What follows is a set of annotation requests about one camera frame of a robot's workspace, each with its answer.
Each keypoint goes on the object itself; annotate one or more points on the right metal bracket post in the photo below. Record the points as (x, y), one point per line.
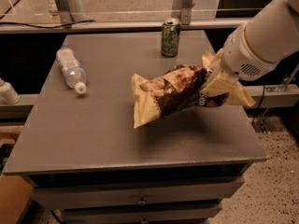
(186, 11)

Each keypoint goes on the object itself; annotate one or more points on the green soda can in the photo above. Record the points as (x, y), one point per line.
(170, 37)

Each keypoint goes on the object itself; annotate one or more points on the clear plastic water bottle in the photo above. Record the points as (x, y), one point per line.
(74, 75)

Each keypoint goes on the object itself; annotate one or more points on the lower grey drawer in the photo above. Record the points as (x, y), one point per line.
(147, 214)

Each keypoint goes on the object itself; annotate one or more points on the left metal bracket post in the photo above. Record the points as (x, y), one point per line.
(63, 11)

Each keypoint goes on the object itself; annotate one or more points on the brown and yellow chip bag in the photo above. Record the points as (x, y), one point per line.
(178, 89)

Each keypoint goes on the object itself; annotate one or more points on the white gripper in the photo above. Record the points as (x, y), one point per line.
(241, 57)

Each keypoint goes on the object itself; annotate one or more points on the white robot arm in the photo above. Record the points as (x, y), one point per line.
(255, 48)

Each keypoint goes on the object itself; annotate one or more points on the white pipe fitting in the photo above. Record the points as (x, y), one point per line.
(7, 93)

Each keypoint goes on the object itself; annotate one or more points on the grey drawer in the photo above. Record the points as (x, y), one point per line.
(138, 193)
(147, 214)

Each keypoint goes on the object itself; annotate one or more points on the metal bracket post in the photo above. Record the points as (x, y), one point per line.
(63, 11)
(186, 11)

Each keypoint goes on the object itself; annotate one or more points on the metal frame rail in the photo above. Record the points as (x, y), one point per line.
(91, 26)

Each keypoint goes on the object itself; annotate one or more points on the grey drawer cabinet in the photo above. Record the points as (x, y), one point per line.
(71, 141)

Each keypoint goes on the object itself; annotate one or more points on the cardboard box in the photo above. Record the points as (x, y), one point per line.
(14, 199)

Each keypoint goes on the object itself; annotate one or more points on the upper grey drawer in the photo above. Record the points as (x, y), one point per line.
(138, 193)

